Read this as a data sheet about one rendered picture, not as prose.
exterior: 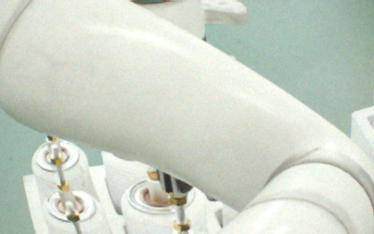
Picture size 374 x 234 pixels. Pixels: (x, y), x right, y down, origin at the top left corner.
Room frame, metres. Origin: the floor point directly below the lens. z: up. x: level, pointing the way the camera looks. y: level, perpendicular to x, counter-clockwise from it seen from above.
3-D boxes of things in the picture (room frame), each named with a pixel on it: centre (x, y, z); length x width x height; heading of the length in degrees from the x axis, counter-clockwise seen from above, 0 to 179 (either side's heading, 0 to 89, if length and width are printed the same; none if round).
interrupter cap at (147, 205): (0.84, 0.04, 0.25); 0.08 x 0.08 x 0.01
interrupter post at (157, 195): (0.84, 0.04, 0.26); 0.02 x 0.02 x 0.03
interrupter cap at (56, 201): (0.82, 0.15, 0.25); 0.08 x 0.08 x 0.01
